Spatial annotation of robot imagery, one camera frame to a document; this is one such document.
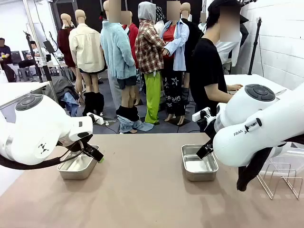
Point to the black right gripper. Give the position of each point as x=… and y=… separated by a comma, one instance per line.
x=211, y=128

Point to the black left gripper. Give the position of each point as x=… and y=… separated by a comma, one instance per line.
x=91, y=149

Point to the steel rectangular container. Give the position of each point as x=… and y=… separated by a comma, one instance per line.
x=199, y=167
x=76, y=169

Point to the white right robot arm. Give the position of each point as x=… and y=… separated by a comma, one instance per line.
x=256, y=128

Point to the black tablet on arm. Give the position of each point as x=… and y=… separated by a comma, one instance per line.
x=48, y=46

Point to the person's right forearm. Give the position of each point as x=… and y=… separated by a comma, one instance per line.
x=217, y=95

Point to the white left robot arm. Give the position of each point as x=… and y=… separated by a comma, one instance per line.
x=35, y=128

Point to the person's left hand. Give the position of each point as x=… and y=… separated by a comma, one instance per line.
x=235, y=87

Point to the grey clothes pile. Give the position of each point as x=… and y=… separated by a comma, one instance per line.
x=61, y=88

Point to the white side table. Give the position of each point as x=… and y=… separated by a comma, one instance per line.
x=249, y=80

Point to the person in black t-shirt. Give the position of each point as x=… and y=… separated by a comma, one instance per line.
x=206, y=61

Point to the mannequin in white shirt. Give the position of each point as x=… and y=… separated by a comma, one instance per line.
x=229, y=53

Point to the mannequin in blue shirt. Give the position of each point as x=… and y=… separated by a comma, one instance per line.
x=180, y=47

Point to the mannequin in light blue fleece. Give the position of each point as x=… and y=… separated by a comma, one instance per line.
x=116, y=52

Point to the white desk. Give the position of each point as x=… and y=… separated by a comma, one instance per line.
x=14, y=91

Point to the mannequin in cream jacket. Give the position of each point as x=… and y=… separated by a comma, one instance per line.
x=86, y=47

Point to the mannequin in plaid shirt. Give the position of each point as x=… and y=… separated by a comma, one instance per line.
x=148, y=50

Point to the mannequin in black jacket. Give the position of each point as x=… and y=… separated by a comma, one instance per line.
x=192, y=33

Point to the mannequin in maroon top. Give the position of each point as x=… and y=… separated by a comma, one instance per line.
x=64, y=45

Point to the seated person in white shirt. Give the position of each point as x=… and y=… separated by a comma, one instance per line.
x=35, y=53

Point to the black light stand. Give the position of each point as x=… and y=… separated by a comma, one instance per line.
x=33, y=54

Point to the mannequin in black coat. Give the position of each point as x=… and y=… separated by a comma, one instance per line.
x=244, y=31

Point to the small distant mannequin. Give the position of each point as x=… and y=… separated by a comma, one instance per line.
x=202, y=23

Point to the mannequin in red jacket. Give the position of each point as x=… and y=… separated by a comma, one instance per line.
x=133, y=33

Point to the tall metal pole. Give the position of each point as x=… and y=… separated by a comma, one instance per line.
x=35, y=40

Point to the seated person in dark shirt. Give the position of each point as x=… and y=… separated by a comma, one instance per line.
x=4, y=52

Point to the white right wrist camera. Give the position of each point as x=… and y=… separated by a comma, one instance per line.
x=199, y=115

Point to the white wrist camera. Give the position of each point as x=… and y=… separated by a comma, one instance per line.
x=199, y=115
x=96, y=118

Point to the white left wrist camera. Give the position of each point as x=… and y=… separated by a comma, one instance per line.
x=96, y=118

